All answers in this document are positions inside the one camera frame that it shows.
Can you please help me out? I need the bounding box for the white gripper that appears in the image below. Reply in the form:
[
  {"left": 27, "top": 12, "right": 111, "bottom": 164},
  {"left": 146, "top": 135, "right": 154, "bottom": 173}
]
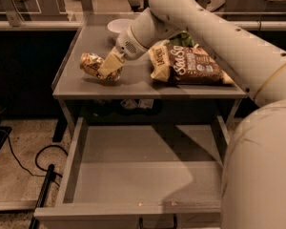
[{"left": 97, "top": 9, "right": 180, "bottom": 77}]

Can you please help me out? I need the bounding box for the crushed orange soda can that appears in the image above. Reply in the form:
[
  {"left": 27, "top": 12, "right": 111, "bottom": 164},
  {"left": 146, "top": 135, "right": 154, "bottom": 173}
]
[{"left": 80, "top": 52, "right": 121, "bottom": 81}]

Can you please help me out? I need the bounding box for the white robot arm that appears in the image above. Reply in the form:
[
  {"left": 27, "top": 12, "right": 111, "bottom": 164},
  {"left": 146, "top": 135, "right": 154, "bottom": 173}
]
[{"left": 99, "top": 0, "right": 286, "bottom": 229}]

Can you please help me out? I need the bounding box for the grey counter cabinet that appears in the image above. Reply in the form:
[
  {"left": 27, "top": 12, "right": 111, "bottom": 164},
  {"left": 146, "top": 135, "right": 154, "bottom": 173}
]
[{"left": 53, "top": 13, "right": 246, "bottom": 132}]

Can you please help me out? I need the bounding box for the grey open top drawer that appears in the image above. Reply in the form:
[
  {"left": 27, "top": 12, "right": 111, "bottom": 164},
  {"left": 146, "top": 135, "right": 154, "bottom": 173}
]
[{"left": 35, "top": 118, "right": 229, "bottom": 229}]

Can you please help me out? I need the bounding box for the white ceramic bowl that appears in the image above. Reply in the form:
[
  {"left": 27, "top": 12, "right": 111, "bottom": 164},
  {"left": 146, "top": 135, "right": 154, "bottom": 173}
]
[{"left": 107, "top": 19, "right": 132, "bottom": 34}]

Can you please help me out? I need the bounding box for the brown yellow chip bag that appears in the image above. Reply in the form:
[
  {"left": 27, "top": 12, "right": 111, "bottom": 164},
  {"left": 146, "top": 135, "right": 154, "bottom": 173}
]
[{"left": 149, "top": 45, "right": 234, "bottom": 85}]

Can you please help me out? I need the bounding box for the green snack bag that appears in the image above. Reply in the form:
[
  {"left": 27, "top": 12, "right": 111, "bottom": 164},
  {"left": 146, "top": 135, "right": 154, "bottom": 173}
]
[{"left": 164, "top": 32, "right": 197, "bottom": 48}]

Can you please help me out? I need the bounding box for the black floor bar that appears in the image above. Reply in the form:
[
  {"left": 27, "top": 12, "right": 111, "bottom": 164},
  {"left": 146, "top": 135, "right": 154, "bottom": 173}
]
[{"left": 29, "top": 164, "right": 54, "bottom": 229}]

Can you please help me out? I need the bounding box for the black floor cable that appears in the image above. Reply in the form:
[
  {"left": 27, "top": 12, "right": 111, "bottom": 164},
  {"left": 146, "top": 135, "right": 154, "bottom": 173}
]
[{"left": 0, "top": 127, "right": 70, "bottom": 187}]

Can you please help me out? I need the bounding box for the white rail behind counter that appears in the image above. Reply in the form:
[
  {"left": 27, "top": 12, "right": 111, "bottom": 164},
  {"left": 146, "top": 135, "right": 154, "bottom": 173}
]
[{"left": 0, "top": 21, "right": 286, "bottom": 31}]

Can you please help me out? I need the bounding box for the black drawer handle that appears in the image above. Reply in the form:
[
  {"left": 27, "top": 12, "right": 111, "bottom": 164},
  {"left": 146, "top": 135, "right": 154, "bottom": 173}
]
[{"left": 138, "top": 215, "right": 178, "bottom": 229}]

